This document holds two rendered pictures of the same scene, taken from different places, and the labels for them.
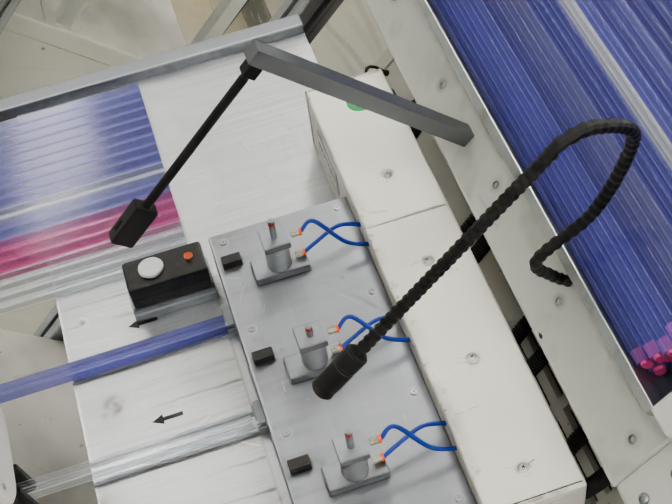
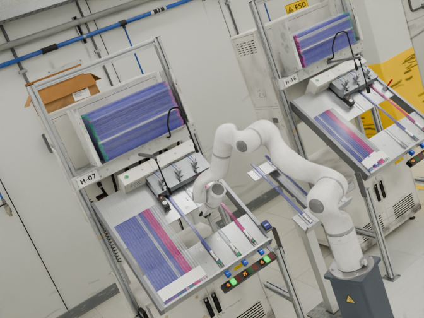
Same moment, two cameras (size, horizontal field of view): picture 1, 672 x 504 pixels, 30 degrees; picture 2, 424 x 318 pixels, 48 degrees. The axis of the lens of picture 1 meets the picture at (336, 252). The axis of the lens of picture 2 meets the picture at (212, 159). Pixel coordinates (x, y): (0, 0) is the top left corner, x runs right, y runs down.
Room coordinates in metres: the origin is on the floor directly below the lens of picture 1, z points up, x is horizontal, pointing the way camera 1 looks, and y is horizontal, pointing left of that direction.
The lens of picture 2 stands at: (-0.20, 2.30, 1.87)
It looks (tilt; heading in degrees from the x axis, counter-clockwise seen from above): 15 degrees down; 290
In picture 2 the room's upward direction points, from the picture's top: 21 degrees counter-clockwise
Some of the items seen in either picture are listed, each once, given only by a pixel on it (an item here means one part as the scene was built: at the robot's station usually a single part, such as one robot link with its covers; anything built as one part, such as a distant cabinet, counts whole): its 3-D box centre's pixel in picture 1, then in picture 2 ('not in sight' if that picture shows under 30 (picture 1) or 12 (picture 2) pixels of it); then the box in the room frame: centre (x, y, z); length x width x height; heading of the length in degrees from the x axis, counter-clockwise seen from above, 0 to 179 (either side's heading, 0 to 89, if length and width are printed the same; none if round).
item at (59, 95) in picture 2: not in sight; (81, 81); (1.31, -0.22, 1.82); 0.68 x 0.30 x 0.20; 45
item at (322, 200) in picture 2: not in sight; (329, 208); (0.07, 0.48, 1.00); 0.19 x 0.12 x 0.24; 67
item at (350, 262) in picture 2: not in sight; (346, 248); (0.06, 0.45, 0.79); 0.19 x 0.19 x 0.18
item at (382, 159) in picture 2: not in sight; (356, 156); (-0.01, -1.03, 0.65); 1.01 x 0.73 x 1.29; 135
